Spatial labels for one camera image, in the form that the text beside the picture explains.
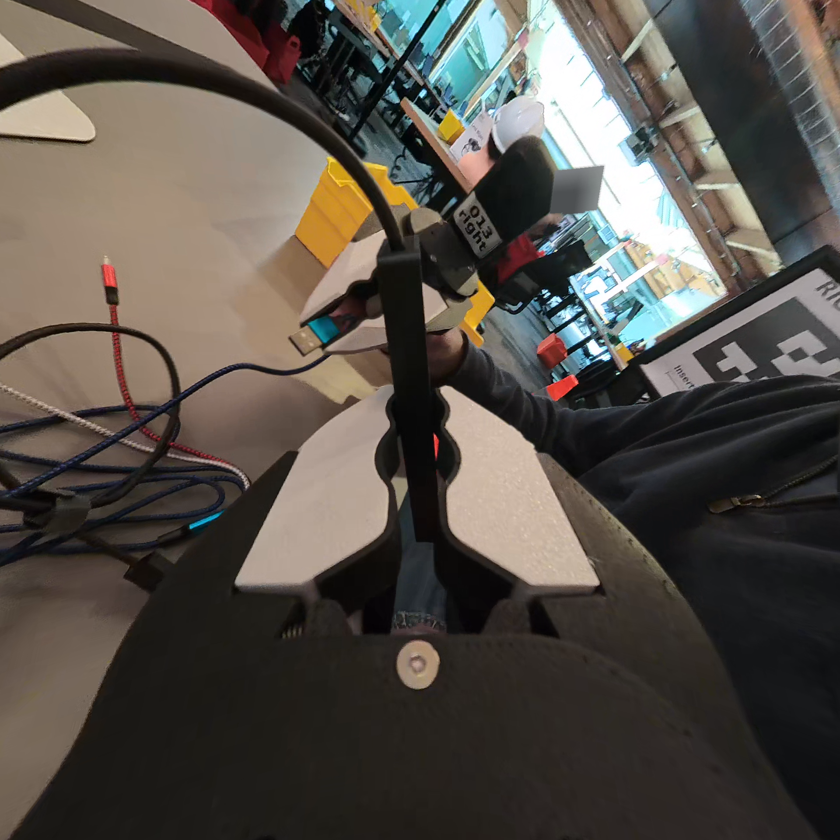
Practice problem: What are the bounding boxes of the dark red braided cable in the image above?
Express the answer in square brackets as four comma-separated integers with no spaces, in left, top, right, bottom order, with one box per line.
[99,256,250,487]

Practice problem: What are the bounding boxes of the black white marker board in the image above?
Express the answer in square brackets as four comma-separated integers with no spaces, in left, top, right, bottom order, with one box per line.
[637,269,840,408]

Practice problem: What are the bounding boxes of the wooden desk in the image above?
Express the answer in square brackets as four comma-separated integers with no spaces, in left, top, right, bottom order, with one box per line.
[401,99,502,191]

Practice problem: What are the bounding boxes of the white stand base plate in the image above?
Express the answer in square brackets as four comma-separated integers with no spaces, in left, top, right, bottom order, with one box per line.
[0,33,97,143]

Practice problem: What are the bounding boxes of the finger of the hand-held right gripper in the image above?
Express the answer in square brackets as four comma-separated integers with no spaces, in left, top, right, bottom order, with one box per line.
[300,250,387,319]
[319,293,469,355]

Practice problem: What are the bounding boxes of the black usb hub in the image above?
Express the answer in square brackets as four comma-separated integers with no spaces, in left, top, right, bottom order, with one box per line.
[378,237,447,546]

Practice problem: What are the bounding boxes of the person's right forearm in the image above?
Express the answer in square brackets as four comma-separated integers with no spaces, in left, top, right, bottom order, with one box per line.
[440,335,840,526]

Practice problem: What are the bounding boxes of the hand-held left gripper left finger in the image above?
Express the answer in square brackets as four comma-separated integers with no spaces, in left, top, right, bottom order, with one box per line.
[234,385,401,598]

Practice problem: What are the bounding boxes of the orange cone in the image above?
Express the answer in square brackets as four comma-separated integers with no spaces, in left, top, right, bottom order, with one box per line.
[536,332,581,404]

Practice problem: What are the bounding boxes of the dark grey hub cable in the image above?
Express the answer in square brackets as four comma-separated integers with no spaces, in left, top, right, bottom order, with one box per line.
[0,50,410,526]

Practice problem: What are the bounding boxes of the person's right hand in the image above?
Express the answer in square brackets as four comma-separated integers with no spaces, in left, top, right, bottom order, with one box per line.
[424,329,469,387]

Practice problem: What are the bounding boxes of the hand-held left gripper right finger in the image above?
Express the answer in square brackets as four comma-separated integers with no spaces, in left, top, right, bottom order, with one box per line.
[440,385,602,598]

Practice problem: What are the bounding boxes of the blue braided usb cable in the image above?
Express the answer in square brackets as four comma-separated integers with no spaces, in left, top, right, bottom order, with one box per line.
[0,296,378,568]

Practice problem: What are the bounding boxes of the white braided cable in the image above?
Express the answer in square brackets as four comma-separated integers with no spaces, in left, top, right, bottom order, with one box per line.
[0,378,250,489]

